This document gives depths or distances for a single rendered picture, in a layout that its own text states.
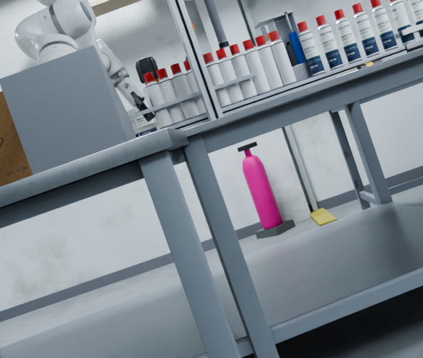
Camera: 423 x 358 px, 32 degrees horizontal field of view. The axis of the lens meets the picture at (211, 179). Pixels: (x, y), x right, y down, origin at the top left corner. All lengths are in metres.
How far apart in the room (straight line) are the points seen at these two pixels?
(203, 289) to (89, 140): 0.54
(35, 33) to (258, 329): 1.04
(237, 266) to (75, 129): 0.59
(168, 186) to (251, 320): 0.69
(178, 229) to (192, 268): 0.08
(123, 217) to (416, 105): 2.43
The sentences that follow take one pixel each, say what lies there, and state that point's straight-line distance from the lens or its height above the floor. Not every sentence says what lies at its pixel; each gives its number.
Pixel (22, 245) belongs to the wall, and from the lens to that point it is 5.95.
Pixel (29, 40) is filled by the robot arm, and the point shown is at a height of 1.22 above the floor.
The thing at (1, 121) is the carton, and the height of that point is 1.03.
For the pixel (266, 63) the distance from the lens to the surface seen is 2.69.
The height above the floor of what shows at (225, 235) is 0.52.
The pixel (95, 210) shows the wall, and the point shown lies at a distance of 5.78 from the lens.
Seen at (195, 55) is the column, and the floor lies 1.07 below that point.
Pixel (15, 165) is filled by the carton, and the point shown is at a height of 0.90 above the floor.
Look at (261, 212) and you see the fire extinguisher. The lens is 5.31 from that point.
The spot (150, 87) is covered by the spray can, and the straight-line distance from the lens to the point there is 2.61.
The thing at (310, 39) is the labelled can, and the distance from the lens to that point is 2.74.
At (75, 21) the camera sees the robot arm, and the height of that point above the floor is 1.23.
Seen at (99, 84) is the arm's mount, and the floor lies 1.00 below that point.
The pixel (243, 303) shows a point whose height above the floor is 0.32.
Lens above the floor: 0.77
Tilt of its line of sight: 3 degrees down
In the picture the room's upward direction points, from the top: 19 degrees counter-clockwise
